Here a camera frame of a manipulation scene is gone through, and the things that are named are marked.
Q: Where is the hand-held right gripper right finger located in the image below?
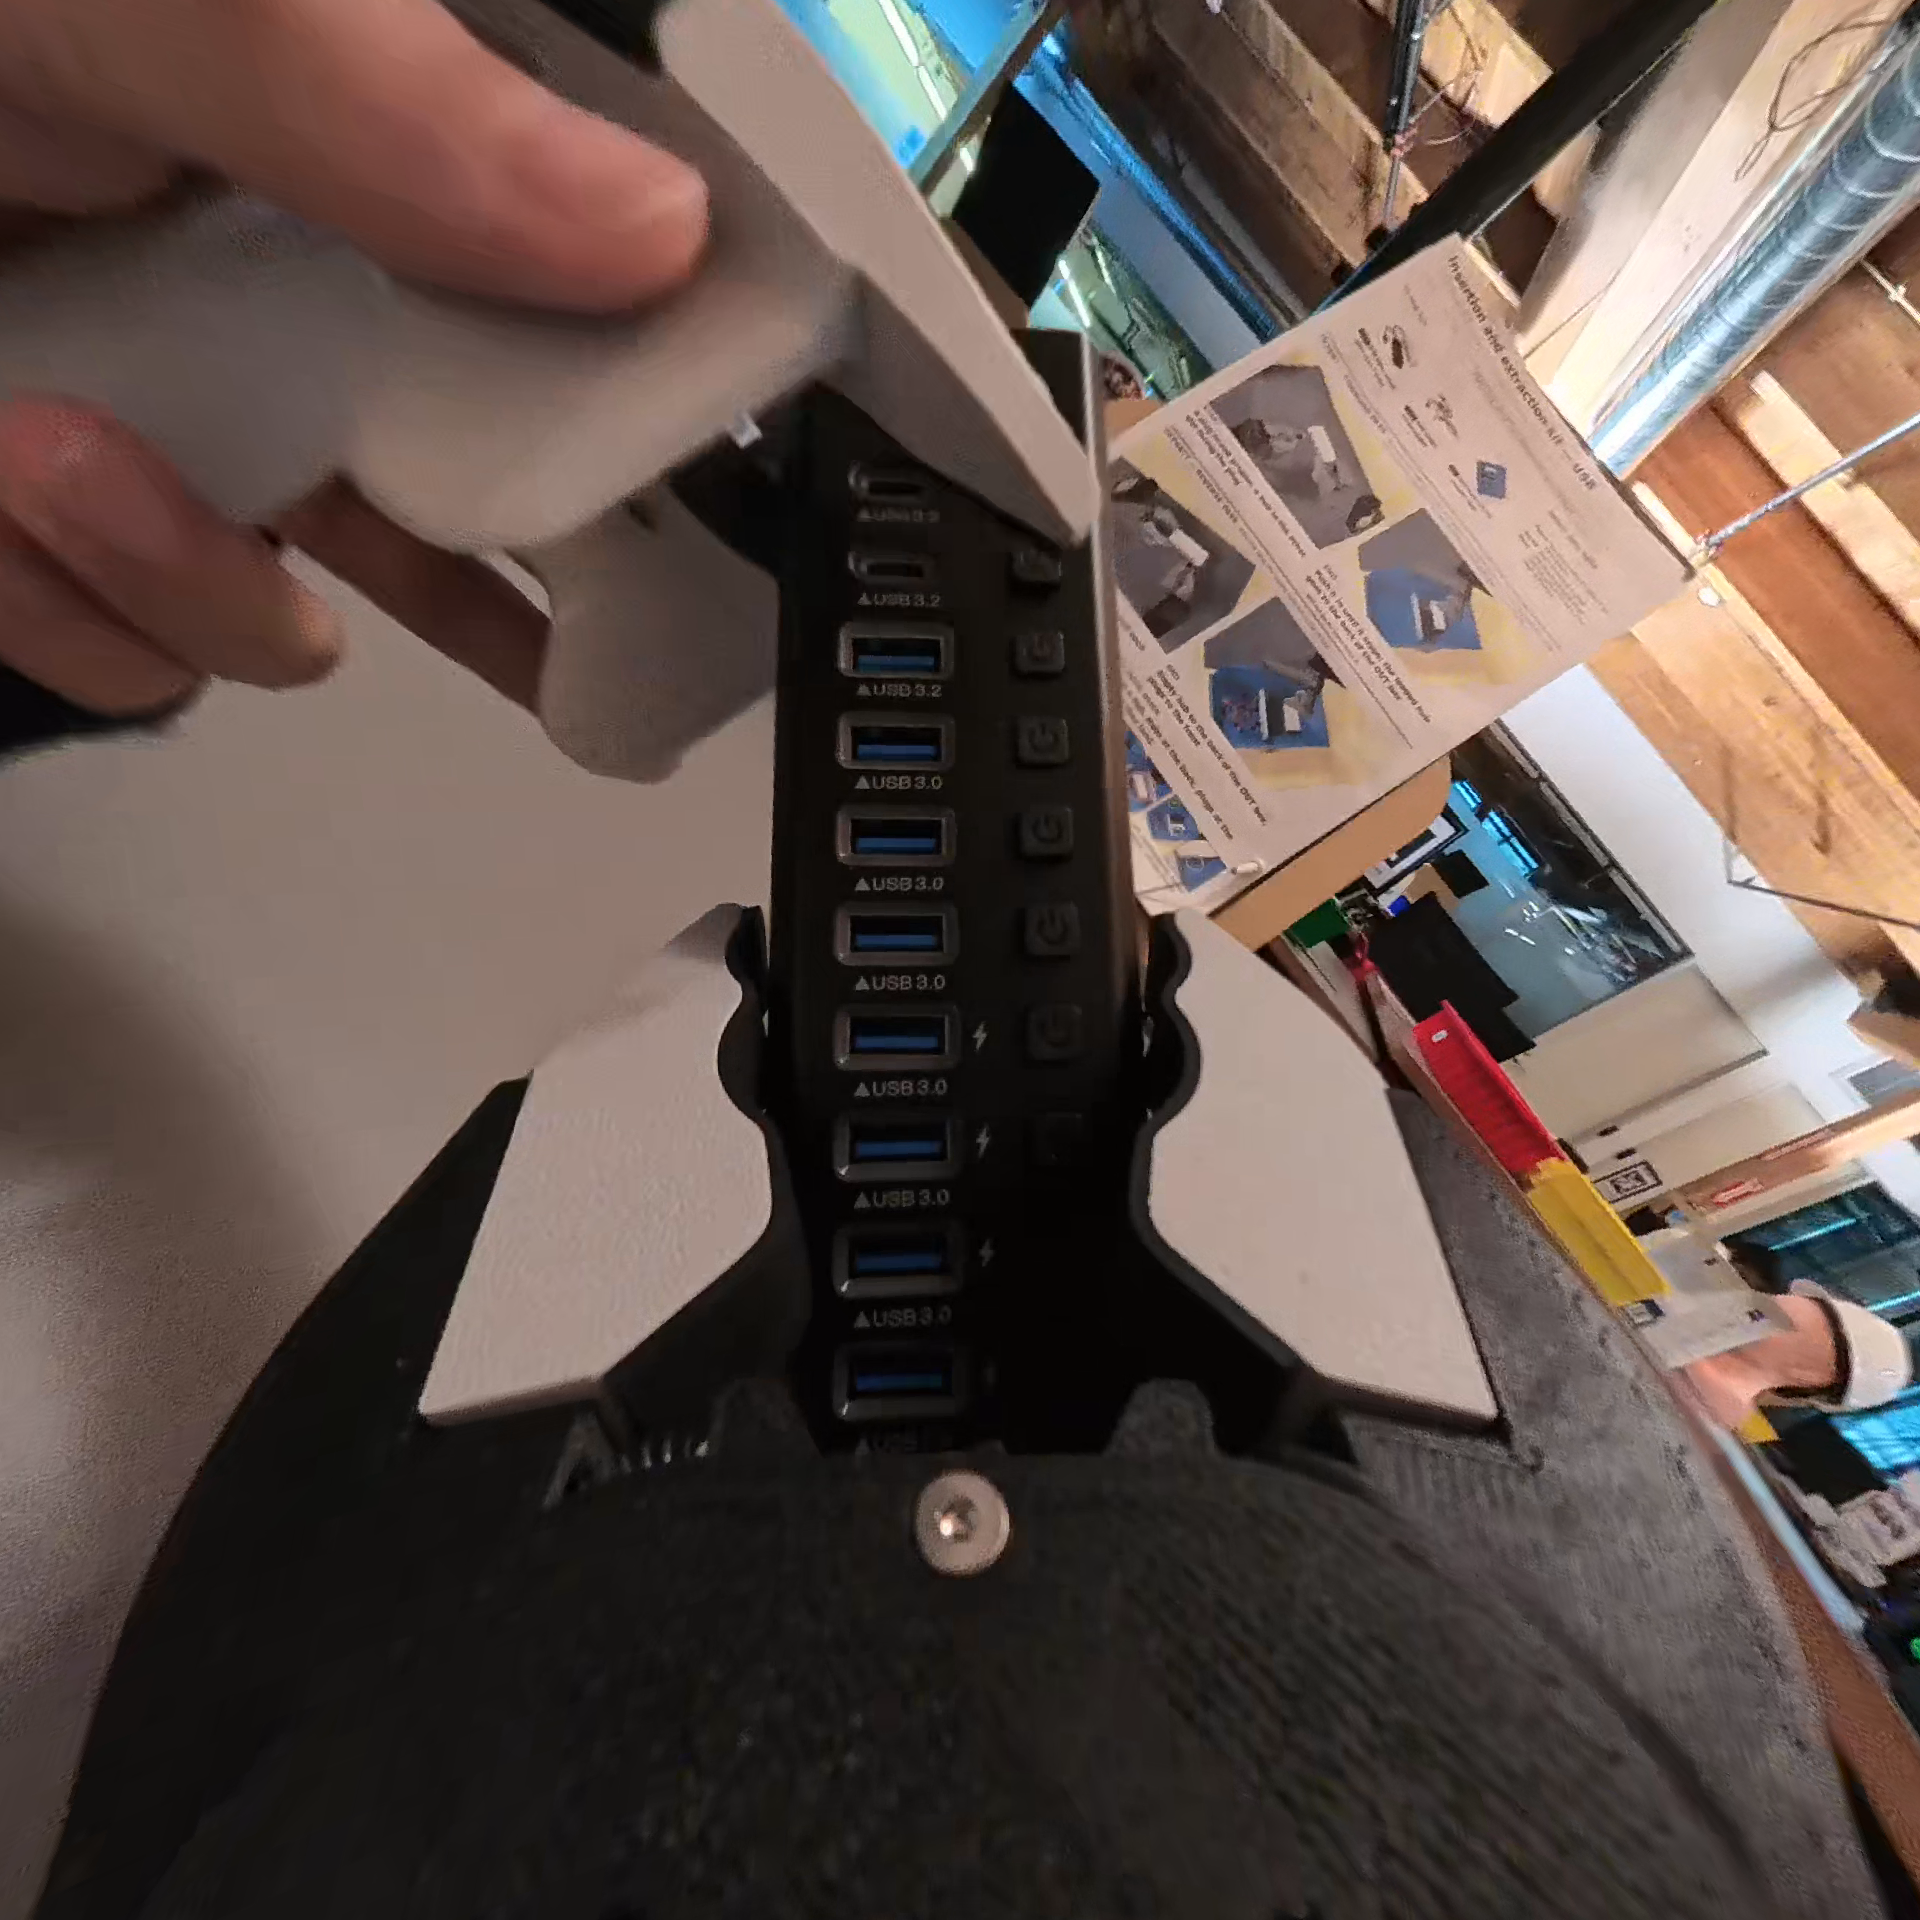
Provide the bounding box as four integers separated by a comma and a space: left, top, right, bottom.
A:
1131, 915, 1502, 1450

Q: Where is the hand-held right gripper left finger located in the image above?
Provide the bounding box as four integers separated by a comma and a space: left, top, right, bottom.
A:
416, 902, 812, 1450

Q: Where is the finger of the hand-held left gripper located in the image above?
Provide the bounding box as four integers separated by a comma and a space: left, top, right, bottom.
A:
657, 0, 1100, 548

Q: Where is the black multiport usb hub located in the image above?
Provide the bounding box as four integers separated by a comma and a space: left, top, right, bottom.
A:
766, 328, 1156, 1456

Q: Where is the person's left hand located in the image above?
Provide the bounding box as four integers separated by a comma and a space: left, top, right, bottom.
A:
0, 0, 711, 719

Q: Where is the black monitor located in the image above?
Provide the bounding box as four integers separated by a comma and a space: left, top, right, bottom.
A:
951, 88, 1104, 308
1366, 892, 1537, 1063

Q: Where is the red plastic bin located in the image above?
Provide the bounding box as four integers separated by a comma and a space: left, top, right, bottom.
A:
1411, 1000, 1568, 1179

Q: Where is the yellow plastic bin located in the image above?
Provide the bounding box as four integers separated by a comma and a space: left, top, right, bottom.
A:
1522, 1162, 1674, 1315

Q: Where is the printed instruction sheet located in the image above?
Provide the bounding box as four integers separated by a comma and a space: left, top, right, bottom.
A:
1103, 231, 1697, 917

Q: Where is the black ceiling pipe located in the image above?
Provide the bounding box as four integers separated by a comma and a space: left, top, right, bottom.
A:
1319, 0, 1714, 302

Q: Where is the silver ventilation duct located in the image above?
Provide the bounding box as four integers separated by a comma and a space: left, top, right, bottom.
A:
1587, 29, 1920, 471

